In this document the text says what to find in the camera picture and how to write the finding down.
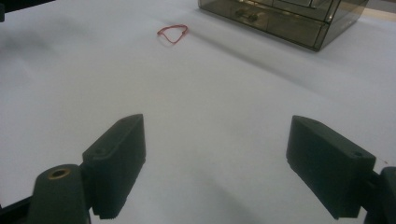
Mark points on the red rubber band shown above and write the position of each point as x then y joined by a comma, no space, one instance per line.
173,33

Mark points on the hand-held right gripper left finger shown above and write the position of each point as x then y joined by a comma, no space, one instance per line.
116,165

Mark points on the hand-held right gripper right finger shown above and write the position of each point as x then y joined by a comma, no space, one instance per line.
323,161

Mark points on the smoky transparent drawer organizer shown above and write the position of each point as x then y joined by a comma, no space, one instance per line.
280,18

